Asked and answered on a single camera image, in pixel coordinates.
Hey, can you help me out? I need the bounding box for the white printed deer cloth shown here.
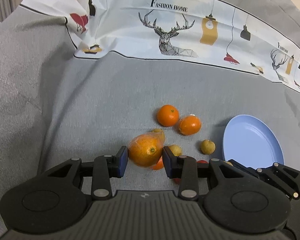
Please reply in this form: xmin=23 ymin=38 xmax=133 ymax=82
xmin=21 ymin=0 xmax=300 ymax=93

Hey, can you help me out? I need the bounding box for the red tomato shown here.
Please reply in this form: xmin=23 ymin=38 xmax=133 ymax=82
xmin=173 ymin=178 xmax=181 ymax=185
xmin=197 ymin=160 xmax=208 ymax=164

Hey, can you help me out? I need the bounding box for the orange tangerine hidden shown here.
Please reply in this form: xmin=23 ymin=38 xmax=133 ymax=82
xmin=150 ymin=157 xmax=164 ymax=170

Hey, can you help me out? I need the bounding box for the blue round plate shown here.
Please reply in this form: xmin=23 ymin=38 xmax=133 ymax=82
xmin=222 ymin=114 xmax=285 ymax=169

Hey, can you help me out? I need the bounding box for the orange tangerine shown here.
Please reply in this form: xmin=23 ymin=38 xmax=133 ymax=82
xmin=128 ymin=132 xmax=164 ymax=167
xmin=178 ymin=115 xmax=202 ymax=135
xmin=157 ymin=105 xmax=179 ymax=127

